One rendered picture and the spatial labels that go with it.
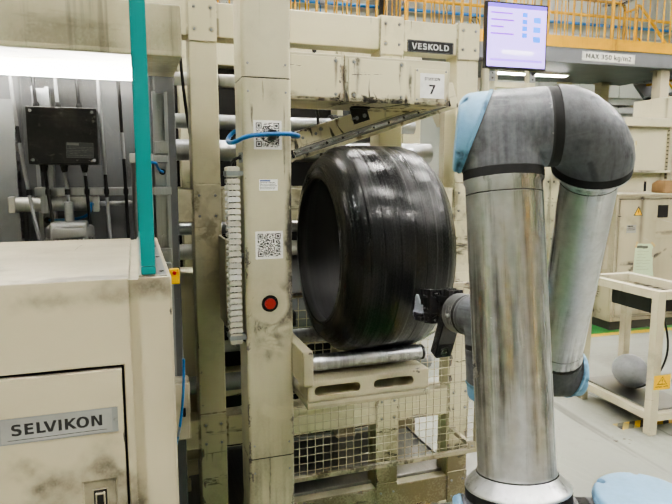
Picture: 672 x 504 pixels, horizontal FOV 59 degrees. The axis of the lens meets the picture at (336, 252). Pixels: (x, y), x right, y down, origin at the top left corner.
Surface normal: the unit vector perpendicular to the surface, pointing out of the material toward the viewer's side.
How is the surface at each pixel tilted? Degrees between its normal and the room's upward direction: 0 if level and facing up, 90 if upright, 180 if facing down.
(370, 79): 90
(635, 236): 90
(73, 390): 90
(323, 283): 58
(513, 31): 90
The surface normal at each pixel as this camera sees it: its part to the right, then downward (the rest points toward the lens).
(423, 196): 0.27, -0.43
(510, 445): -0.41, -0.01
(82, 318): 0.33, 0.12
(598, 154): 0.00, 0.56
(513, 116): -0.15, -0.13
